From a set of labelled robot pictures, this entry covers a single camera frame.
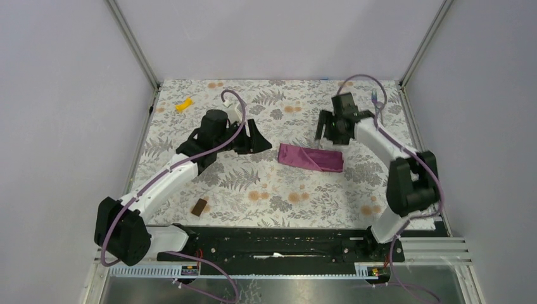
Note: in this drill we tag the brown rectangular block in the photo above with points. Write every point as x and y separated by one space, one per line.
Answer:
199 207

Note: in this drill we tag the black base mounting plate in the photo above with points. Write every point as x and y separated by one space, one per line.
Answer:
285 250

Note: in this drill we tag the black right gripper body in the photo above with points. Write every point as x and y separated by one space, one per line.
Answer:
332 131

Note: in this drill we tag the slotted grey cable duct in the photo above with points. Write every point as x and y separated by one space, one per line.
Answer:
192 271

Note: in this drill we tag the floral patterned table mat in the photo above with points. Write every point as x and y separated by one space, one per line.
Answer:
255 190

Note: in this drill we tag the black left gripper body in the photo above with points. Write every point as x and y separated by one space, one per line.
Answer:
242 145

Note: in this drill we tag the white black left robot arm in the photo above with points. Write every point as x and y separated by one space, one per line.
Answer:
121 228

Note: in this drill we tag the iridescent fork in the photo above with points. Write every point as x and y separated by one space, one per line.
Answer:
374 100

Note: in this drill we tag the yellow plastic block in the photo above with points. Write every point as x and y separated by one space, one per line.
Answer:
184 105

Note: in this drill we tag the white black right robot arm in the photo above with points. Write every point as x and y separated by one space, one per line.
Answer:
413 184

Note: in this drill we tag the purple cloth napkin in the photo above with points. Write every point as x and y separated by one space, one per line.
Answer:
310 159

